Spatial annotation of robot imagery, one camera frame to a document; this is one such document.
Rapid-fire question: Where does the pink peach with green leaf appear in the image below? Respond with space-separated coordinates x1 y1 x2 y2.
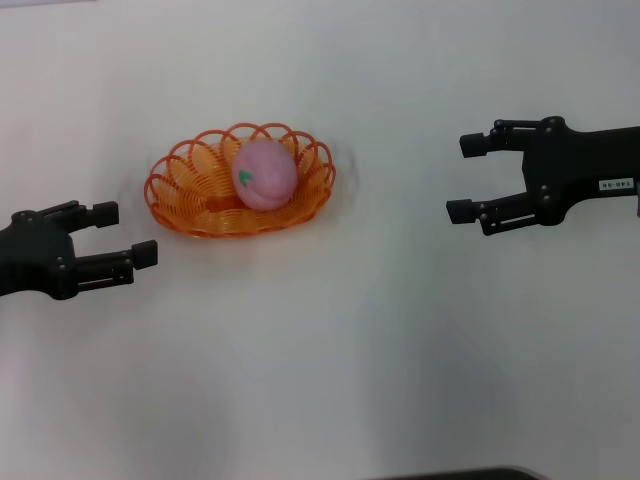
231 141 297 212

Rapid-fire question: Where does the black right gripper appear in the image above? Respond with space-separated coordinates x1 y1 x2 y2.
445 116 640 237

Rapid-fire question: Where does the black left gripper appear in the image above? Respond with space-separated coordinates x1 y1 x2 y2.
0 200 159 301

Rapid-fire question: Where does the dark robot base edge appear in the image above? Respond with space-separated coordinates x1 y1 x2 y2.
379 466 546 480

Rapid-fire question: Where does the orange plastic wire basket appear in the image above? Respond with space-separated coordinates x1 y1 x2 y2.
143 121 337 240

